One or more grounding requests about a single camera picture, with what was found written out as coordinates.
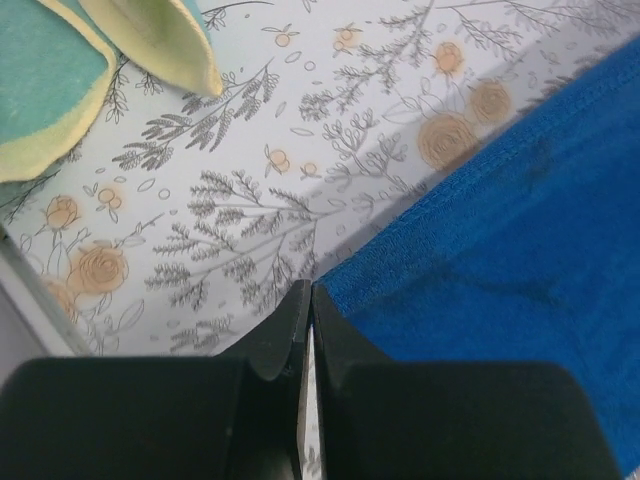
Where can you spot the floral patterned table mat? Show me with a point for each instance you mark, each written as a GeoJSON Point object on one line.
{"type": "Point", "coordinates": [180, 221]}

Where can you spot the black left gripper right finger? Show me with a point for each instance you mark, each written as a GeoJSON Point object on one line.
{"type": "Point", "coordinates": [385, 419]}

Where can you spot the green yellow cloth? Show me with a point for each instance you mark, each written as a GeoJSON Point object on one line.
{"type": "Point", "coordinates": [58, 59]}

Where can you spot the blue towel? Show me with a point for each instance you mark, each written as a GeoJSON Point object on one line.
{"type": "Point", "coordinates": [530, 251]}

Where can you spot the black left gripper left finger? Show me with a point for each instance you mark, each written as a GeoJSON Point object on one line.
{"type": "Point", "coordinates": [229, 416]}

